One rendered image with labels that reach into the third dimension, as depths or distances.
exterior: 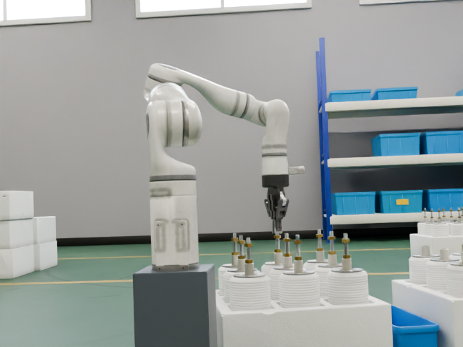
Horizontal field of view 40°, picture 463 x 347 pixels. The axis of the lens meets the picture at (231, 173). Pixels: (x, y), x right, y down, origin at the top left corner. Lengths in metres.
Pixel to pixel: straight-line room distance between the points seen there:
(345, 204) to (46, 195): 3.23
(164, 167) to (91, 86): 5.96
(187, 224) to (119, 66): 5.94
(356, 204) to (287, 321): 4.66
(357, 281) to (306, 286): 0.12
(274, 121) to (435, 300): 0.61
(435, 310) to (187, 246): 0.71
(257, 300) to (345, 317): 0.20
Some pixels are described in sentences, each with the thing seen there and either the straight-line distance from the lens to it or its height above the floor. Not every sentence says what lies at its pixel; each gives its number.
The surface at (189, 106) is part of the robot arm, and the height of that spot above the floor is 0.61.
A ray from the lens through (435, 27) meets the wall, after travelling 7.16.
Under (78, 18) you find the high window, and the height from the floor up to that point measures 2.48.
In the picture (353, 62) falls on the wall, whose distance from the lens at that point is 6.93.
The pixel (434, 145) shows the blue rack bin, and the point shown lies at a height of 0.87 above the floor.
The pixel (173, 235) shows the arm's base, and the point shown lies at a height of 0.37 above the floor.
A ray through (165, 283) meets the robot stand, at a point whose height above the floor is 0.28.
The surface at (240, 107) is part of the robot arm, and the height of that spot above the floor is 0.67.
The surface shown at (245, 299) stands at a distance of 1.47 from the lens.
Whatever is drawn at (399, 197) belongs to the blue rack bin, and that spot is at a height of 0.40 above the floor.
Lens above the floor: 0.43
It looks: 2 degrees up
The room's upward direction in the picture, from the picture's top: 2 degrees counter-clockwise
